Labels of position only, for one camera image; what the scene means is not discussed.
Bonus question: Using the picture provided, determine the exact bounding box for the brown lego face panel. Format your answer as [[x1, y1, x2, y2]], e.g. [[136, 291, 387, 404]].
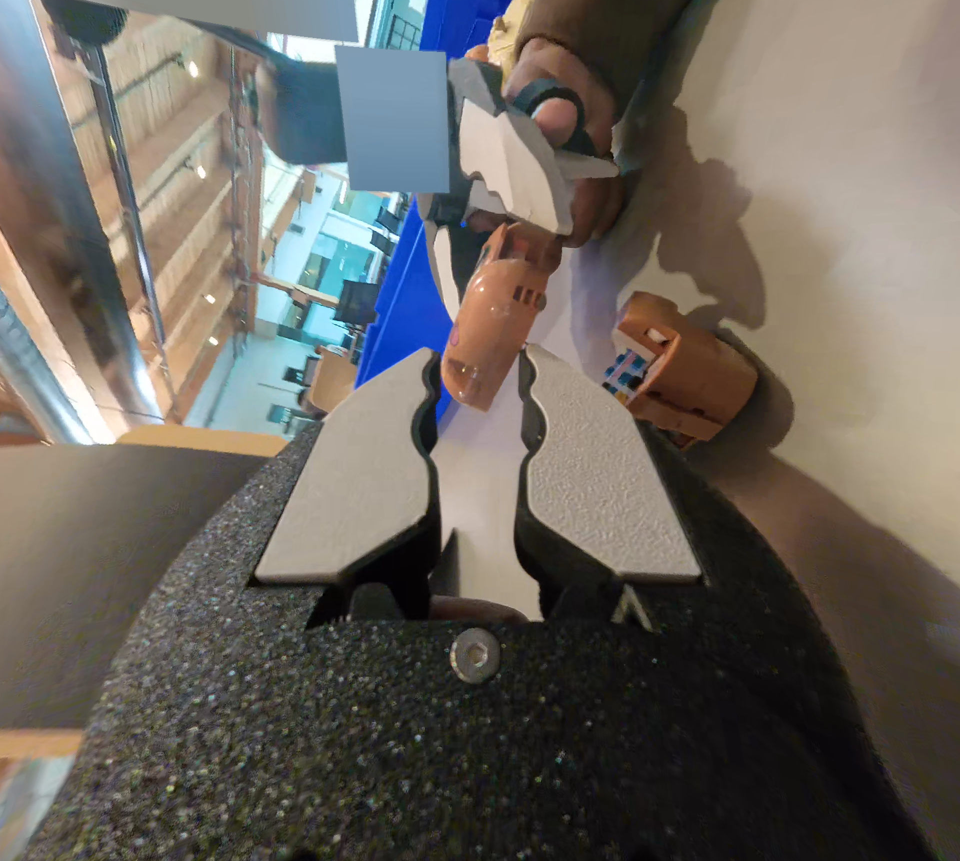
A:
[[441, 223, 550, 414]]

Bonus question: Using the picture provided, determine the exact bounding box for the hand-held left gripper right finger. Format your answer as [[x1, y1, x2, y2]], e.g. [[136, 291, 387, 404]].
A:
[[516, 343, 704, 585]]

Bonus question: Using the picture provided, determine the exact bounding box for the large silver air duct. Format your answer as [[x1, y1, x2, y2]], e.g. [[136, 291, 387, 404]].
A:
[[0, 291, 100, 446]]

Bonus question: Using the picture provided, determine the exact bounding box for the person's left hand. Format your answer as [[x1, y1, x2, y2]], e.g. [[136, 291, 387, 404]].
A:
[[429, 594, 528, 624]]

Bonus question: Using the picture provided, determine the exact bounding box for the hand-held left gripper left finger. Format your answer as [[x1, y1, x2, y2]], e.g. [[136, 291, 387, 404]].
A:
[[253, 347, 444, 585]]

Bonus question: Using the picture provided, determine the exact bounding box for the brown lego head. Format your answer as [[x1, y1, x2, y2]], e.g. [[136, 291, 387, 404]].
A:
[[603, 291, 760, 451]]

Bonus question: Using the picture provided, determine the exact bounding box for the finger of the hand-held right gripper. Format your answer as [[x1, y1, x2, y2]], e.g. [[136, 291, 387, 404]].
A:
[[431, 227, 464, 322]]

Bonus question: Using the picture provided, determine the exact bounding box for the row of black office chairs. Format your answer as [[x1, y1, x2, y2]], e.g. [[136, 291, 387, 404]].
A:
[[262, 201, 400, 427]]

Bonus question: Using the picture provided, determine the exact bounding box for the brown lego body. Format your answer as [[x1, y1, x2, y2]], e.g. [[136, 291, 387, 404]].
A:
[[465, 0, 539, 65]]

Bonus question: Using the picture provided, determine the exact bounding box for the person's right hand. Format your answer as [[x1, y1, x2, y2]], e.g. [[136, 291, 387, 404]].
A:
[[502, 38, 629, 249]]

